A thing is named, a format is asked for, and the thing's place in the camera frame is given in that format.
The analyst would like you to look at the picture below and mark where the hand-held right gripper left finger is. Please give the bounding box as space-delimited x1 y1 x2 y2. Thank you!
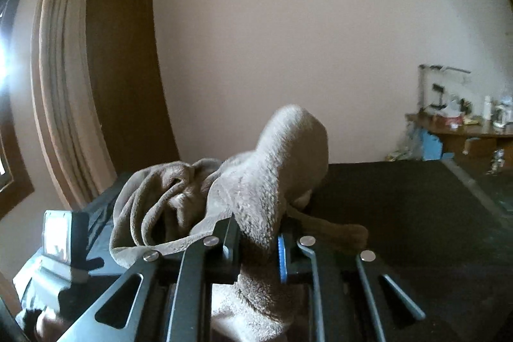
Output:
58 216 243 342

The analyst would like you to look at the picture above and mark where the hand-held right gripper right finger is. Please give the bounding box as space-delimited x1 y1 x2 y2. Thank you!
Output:
276 232 426 342

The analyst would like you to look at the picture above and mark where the grey fleece sweater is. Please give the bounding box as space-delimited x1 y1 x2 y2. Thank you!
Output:
109 105 369 335

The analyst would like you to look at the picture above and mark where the blue-grey quilt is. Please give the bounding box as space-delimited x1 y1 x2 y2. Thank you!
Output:
82 171 135 258

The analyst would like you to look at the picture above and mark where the beige curtain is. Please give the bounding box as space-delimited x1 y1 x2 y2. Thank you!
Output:
31 0 169 208

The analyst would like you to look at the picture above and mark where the brown wooden door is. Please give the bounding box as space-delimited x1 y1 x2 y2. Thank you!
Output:
86 0 181 176

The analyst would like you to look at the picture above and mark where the blue bag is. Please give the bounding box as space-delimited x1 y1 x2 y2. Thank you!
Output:
412 126 442 161

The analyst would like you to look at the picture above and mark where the cluttered wooden shelf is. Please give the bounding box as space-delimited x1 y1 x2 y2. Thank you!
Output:
405 113 513 171

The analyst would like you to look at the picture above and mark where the glass jar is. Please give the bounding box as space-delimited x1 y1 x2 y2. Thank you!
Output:
493 97 513 128

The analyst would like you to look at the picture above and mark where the window with brown frame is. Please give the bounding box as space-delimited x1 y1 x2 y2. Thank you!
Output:
0 0 36 220

